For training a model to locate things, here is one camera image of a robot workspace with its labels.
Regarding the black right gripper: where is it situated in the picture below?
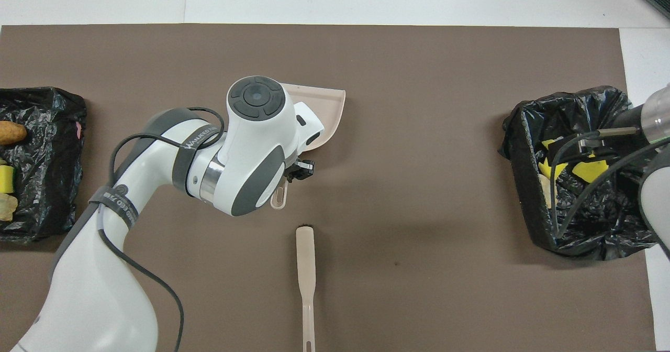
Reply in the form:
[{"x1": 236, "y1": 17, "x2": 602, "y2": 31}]
[{"x1": 610, "y1": 107, "x2": 650, "y2": 156}]

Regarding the yellow sponge piece dark spot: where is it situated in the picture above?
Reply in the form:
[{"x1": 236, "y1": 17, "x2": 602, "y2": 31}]
[{"x1": 572, "y1": 153, "x2": 611, "y2": 183}]

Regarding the beige plastic dustpan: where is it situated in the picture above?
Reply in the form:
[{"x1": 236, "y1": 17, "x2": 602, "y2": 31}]
[{"x1": 270, "y1": 82, "x2": 347, "y2": 210}]

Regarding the beige hand brush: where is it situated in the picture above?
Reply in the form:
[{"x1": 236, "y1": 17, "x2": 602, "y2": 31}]
[{"x1": 295, "y1": 226, "x2": 317, "y2": 352}]

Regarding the notched yellow green sponge piece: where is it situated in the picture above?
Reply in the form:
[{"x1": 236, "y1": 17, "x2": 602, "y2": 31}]
[{"x1": 539, "y1": 139, "x2": 569, "y2": 181}]

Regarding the brown toasted croissant piece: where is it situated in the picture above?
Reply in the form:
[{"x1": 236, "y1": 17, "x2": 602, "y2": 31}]
[{"x1": 539, "y1": 174, "x2": 554, "y2": 209}]

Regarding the brown peanut shaped bread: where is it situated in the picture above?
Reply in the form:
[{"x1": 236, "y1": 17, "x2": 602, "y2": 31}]
[{"x1": 0, "y1": 121, "x2": 28, "y2": 146}]

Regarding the pale flaky pastry piece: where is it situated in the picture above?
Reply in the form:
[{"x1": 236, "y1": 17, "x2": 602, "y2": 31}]
[{"x1": 0, "y1": 192, "x2": 18, "y2": 222}]

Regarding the black bag lined bin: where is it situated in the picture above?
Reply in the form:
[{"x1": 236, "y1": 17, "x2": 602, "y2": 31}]
[
  {"x1": 0, "y1": 86, "x2": 87, "y2": 244},
  {"x1": 498, "y1": 85, "x2": 661, "y2": 261}
]

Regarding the brown table mat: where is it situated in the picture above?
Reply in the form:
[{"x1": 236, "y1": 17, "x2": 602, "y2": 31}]
[{"x1": 0, "y1": 24, "x2": 658, "y2": 352}]

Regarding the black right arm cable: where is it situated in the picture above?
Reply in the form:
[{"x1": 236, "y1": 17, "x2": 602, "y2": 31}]
[{"x1": 550, "y1": 128, "x2": 670, "y2": 240}]

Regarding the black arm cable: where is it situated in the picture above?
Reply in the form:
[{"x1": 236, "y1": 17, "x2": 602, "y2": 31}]
[
  {"x1": 96, "y1": 106, "x2": 226, "y2": 352},
  {"x1": 550, "y1": 128, "x2": 670, "y2": 240}
]

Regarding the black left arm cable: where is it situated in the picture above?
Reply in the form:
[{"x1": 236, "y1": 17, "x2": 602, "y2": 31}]
[{"x1": 96, "y1": 106, "x2": 226, "y2": 352}]

